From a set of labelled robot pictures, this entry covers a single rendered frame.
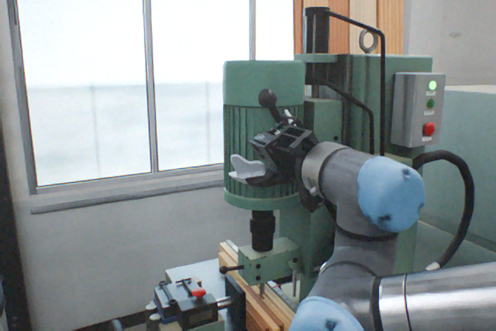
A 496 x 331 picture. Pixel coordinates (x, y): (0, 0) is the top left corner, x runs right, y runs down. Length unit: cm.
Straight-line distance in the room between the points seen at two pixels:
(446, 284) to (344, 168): 18
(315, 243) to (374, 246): 48
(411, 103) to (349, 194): 47
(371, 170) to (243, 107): 40
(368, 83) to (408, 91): 9
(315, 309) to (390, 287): 7
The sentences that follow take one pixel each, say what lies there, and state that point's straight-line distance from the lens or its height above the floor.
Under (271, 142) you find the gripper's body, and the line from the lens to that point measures 58.
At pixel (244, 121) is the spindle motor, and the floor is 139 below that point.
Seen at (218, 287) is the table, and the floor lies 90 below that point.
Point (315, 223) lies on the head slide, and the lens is 92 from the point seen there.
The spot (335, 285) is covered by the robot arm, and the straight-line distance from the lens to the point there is 40.
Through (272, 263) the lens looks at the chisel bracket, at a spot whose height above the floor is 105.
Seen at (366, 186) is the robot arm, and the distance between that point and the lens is 44.
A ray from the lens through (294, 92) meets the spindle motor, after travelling 80.
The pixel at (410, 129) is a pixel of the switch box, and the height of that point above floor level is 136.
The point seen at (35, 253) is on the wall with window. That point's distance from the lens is 225.
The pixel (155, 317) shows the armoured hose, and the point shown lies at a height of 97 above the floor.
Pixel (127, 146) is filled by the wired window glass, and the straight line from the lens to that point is 220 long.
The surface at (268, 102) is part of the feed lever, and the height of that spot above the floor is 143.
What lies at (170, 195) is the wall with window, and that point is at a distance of 225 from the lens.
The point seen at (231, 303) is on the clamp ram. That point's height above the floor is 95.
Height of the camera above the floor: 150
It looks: 12 degrees down
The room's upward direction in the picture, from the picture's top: straight up
